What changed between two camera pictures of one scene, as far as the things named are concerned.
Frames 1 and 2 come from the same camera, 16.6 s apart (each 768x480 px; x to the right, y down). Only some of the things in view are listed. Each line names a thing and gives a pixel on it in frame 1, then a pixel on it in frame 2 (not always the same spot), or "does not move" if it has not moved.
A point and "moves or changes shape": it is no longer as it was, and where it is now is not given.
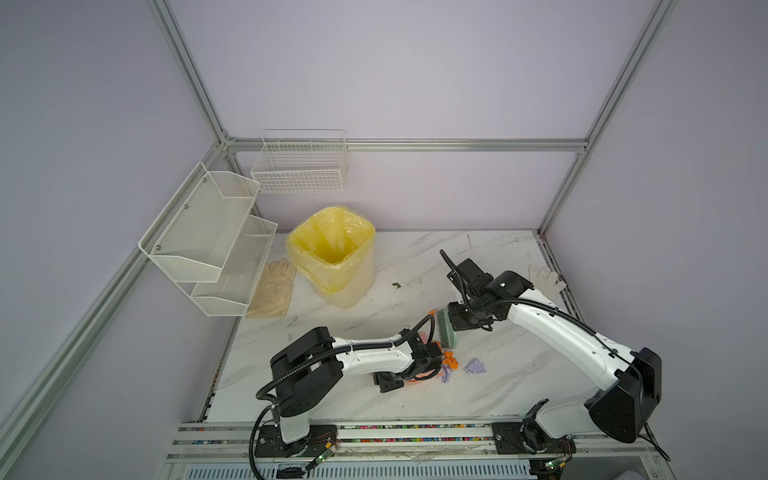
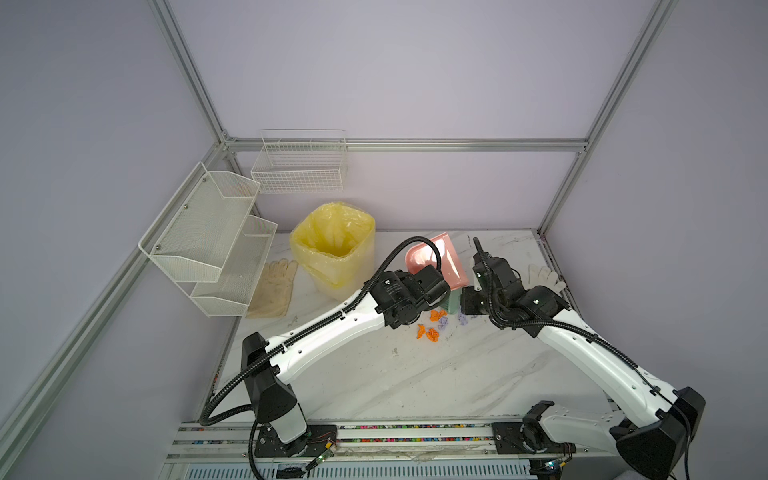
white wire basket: [301, 161] does not move
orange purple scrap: [449, 364] to [431, 333]
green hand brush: [448, 335] moves or changes shape
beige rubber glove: [272, 292] does not move
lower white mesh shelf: [231, 294] does not move
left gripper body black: [390, 381] to [412, 319]
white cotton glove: [545, 280] does not move
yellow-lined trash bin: [334, 249] does not move
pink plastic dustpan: [424, 339] to [424, 254]
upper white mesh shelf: [195, 232] does not move
